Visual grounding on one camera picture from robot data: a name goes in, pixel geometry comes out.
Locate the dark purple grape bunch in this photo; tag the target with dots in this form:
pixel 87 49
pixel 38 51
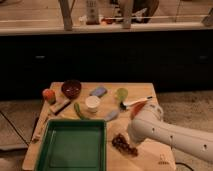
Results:
pixel 120 143

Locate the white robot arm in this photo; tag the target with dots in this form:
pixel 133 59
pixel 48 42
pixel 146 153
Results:
pixel 148 123

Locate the white paper cup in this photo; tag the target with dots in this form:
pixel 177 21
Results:
pixel 92 103

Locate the blue sponge block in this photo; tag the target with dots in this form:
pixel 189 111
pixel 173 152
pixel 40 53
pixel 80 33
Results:
pixel 99 92

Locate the orange plastic bowl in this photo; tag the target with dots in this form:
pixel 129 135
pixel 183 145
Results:
pixel 137 107

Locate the dark brown bowl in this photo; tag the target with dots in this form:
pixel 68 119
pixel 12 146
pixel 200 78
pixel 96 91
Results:
pixel 71 88

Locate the green cucumber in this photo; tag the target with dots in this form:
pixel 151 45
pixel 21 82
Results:
pixel 78 111

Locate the wooden black block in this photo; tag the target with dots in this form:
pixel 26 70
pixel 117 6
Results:
pixel 59 106

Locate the orange red can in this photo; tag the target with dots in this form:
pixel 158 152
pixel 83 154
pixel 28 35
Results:
pixel 49 96

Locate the green plastic tray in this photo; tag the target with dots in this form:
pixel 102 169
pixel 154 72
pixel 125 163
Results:
pixel 73 145

